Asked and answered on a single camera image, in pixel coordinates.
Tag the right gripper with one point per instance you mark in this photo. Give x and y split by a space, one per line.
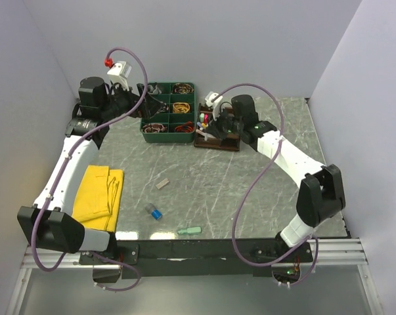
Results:
215 130

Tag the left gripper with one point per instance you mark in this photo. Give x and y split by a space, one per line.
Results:
151 105

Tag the brown wooden desk organizer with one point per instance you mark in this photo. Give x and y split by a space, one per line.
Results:
203 139

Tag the small grey eraser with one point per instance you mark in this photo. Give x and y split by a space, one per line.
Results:
162 184

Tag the blue capped glue stick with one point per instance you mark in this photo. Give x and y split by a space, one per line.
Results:
152 210

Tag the short mint green highlighter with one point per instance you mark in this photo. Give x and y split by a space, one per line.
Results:
190 231

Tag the white marker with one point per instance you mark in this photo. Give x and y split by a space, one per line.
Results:
205 135

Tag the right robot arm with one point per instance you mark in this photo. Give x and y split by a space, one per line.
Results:
321 194

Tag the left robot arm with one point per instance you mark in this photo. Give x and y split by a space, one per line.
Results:
48 223

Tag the green compartment tray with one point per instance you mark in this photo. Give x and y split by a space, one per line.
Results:
176 120

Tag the yellow cloth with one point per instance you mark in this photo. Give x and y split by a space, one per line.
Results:
97 201

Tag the black base bar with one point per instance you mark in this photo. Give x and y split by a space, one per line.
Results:
205 257

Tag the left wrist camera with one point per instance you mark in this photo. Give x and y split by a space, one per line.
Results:
118 73

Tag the aluminium rail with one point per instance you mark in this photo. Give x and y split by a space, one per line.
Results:
332 252

